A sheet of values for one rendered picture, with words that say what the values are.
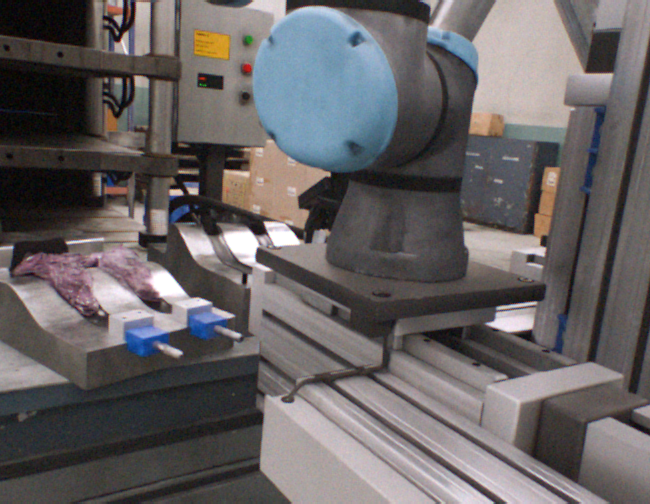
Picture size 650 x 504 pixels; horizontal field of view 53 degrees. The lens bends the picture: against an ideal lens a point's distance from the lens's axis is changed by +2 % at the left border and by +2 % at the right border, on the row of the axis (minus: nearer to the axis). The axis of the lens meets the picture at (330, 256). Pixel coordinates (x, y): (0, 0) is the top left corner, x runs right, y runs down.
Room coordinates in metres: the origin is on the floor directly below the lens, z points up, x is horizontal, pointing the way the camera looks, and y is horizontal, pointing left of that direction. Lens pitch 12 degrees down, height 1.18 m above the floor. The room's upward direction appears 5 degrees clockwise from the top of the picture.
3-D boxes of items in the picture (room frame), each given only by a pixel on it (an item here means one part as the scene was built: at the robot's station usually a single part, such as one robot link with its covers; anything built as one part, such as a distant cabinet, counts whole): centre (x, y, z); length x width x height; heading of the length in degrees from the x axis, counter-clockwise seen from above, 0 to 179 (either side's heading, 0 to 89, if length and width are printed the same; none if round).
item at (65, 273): (1.06, 0.41, 0.90); 0.26 x 0.18 x 0.08; 52
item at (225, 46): (2.02, 0.40, 0.74); 0.31 x 0.22 x 1.47; 125
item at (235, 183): (6.62, 0.87, 0.34); 0.63 x 0.45 x 0.40; 39
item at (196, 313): (0.94, 0.17, 0.86); 0.13 x 0.05 x 0.05; 52
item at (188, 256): (1.33, 0.18, 0.87); 0.50 x 0.26 x 0.14; 35
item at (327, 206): (1.14, -0.01, 1.04); 0.09 x 0.08 x 0.12; 35
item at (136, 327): (0.85, 0.24, 0.86); 0.13 x 0.05 x 0.05; 52
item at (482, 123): (8.51, -1.81, 1.26); 0.42 x 0.33 x 0.29; 39
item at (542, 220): (7.47, -2.78, 0.42); 0.86 x 0.33 x 0.83; 39
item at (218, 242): (1.31, 0.17, 0.92); 0.35 x 0.16 x 0.09; 35
